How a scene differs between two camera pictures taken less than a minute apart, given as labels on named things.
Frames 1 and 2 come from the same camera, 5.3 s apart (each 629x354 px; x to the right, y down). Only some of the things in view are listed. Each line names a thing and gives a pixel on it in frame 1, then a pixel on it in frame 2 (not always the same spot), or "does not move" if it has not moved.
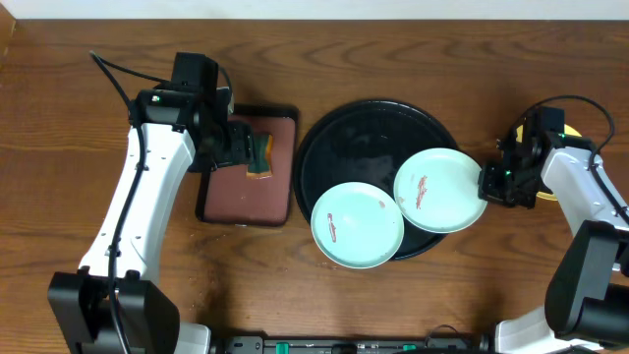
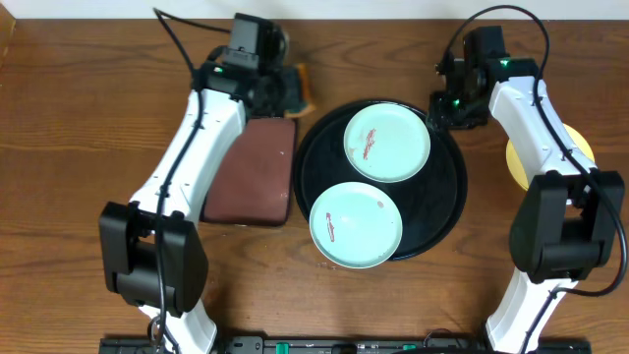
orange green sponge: (262, 154) -> (296, 94)
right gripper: (488, 190) -> (439, 118)
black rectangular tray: (227, 196) does not move
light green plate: (437, 190) -> (386, 143)
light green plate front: (358, 225) does not move
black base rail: (355, 344) does not move
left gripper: (244, 147) -> (283, 98)
